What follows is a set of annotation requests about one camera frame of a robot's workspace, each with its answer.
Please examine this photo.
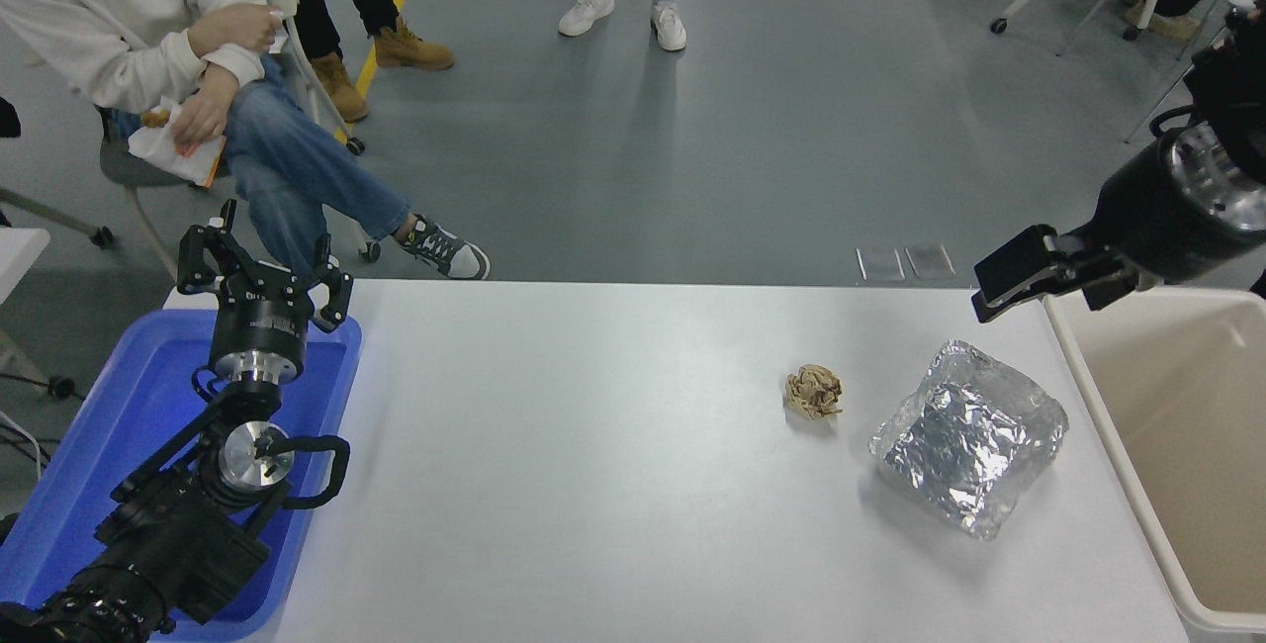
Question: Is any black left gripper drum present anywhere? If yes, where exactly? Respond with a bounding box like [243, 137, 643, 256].
[208, 263, 317, 359]

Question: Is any black floor cable with plug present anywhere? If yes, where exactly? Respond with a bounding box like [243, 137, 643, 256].
[0, 373, 77, 402]

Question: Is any silver floor plate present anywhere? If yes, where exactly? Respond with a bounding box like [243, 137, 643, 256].
[856, 247, 906, 281]
[905, 243, 956, 279]

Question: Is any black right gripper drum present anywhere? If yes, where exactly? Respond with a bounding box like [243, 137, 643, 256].
[1083, 143, 1255, 284]

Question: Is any crumpled tan paper ball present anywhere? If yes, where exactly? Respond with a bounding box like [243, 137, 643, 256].
[784, 362, 844, 418]

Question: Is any white printed food wrapper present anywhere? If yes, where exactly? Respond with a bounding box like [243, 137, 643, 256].
[127, 99, 228, 189]

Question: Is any person's right hand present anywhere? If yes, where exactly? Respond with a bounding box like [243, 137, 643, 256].
[188, 2, 283, 58]

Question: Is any person's left hand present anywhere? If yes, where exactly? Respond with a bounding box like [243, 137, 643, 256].
[170, 64, 241, 144]

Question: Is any crinkled silver foil tray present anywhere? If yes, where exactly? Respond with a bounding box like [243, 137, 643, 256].
[868, 338, 1070, 540]

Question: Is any large pale plastic bin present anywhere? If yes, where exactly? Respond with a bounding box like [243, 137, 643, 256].
[1043, 285, 1266, 639]

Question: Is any small white table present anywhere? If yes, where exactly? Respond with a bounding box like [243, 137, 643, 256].
[0, 230, 50, 308]

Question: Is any grey bar with black caster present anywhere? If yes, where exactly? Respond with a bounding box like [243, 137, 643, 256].
[0, 188, 115, 253]

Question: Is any grey chair with white frame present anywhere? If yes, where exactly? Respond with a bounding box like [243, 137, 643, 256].
[97, 0, 382, 278]

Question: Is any blue plastic tray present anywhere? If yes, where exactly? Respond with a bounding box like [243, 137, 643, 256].
[0, 310, 362, 642]

